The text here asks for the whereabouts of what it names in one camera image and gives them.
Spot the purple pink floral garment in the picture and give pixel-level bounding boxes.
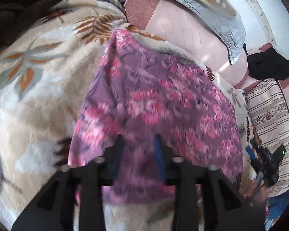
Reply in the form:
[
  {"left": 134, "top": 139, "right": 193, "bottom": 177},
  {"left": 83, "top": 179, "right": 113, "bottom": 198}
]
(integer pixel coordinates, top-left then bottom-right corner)
[{"left": 68, "top": 29, "right": 243, "bottom": 204}]

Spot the striped beige pillow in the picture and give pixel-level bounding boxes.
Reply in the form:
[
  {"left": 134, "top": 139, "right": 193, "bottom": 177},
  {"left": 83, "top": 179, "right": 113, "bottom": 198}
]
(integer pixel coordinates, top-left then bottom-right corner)
[{"left": 246, "top": 78, "right": 289, "bottom": 197}]

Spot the black cloth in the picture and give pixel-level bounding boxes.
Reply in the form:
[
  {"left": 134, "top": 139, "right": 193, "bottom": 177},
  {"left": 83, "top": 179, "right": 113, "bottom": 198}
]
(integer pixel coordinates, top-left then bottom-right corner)
[{"left": 243, "top": 43, "right": 289, "bottom": 80}]

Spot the pink quilted bedsheet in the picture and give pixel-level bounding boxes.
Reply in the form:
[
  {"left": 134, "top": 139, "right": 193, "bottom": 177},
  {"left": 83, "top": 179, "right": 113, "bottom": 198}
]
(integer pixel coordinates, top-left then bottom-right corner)
[{"left": 123, "top": 0, "right": 280, "bottom": 90}]

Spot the cream leaf-pattern fleece blanket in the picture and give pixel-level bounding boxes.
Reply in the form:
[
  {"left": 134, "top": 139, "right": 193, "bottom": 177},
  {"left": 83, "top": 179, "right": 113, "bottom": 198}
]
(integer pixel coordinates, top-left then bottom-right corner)
[{"left": 0, "top": 0, "right": 253, "bottom": 230}]

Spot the grey quilted pillow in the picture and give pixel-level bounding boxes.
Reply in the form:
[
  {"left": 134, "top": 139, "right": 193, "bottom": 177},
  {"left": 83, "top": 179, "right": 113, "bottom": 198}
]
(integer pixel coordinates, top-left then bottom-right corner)
[{"left": 176, "top": 0, "right": 246, "bottom": 65}]

